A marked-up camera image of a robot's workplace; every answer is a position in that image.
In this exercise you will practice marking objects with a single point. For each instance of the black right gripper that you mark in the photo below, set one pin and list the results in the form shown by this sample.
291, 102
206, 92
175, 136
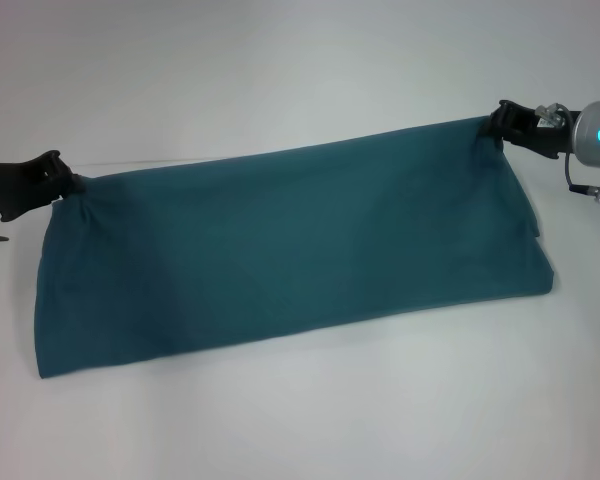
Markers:
535, 130

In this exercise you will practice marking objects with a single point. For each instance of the teal t-shirt with FREE print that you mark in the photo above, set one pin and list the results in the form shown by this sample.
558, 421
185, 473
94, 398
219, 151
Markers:
290, 240

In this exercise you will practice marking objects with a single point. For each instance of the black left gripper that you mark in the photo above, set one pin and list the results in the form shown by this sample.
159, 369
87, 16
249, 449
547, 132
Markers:
20, 185

